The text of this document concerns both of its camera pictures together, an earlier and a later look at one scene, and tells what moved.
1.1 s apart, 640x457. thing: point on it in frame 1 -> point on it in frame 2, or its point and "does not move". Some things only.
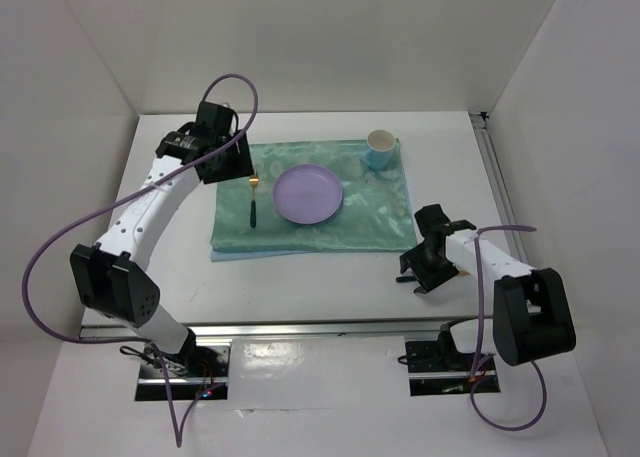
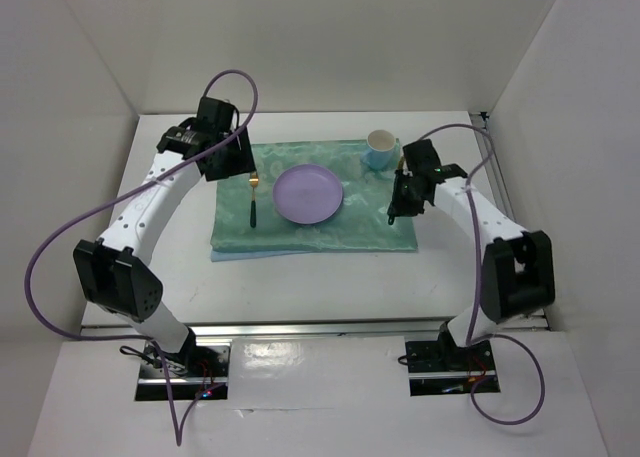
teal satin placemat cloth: (375, 212) does not move
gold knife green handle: (411, 278) -> (391, 218)
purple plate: (307, 194) does not move
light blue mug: (384, 149) does not move
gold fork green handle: (253, 181) does not move
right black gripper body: (431, 266) -> (404, 198)
